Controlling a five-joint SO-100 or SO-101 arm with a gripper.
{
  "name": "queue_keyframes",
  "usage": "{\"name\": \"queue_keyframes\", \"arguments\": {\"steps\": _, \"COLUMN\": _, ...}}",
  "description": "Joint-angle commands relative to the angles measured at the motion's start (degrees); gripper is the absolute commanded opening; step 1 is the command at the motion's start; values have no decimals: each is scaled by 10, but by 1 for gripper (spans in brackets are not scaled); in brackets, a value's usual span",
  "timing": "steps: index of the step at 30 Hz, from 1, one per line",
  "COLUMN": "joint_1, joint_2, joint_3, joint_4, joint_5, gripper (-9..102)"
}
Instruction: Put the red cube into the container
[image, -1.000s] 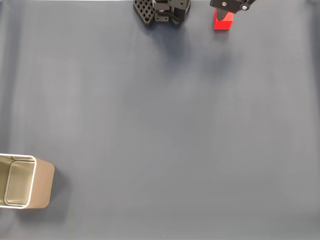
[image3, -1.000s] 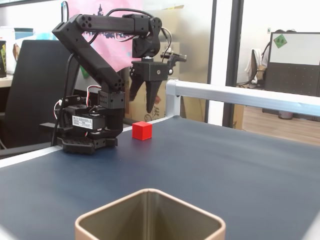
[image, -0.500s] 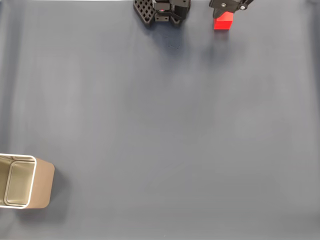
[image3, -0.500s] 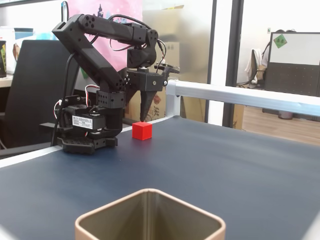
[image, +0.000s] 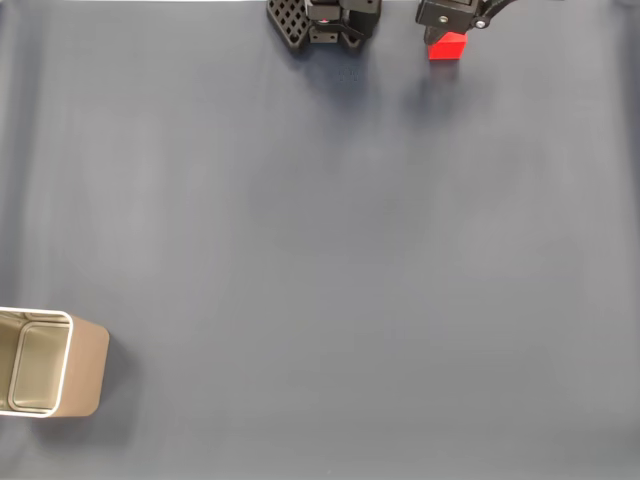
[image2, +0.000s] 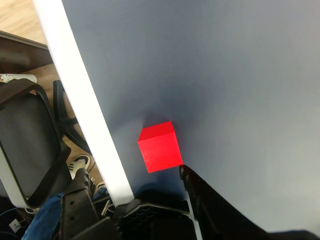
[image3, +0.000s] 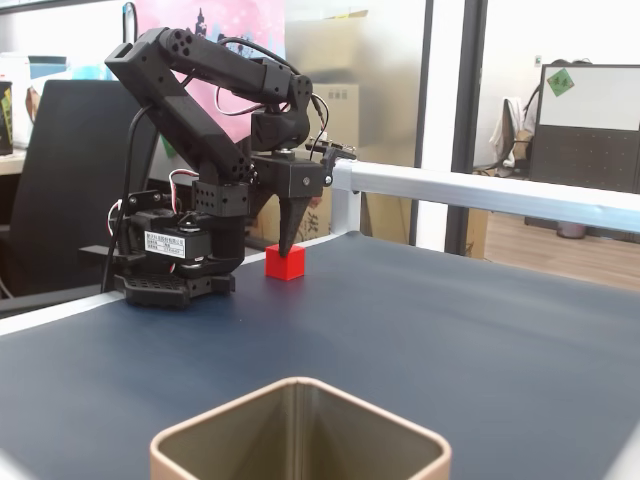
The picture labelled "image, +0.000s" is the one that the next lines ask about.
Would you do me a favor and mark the red cube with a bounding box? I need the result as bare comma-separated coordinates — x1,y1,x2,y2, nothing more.
427,31,469,62

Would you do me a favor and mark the beige rectangular metal container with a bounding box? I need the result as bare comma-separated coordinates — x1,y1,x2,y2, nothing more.
0,308,111,419

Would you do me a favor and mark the navy blue table mat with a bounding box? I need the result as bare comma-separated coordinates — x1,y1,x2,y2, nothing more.
0,1,640,480

